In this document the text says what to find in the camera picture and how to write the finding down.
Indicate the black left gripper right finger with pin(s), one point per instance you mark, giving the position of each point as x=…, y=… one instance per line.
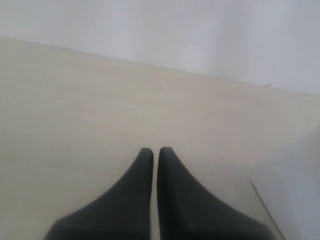
x=187, y=210

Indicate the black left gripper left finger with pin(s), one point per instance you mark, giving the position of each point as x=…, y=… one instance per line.
x=121, y=213

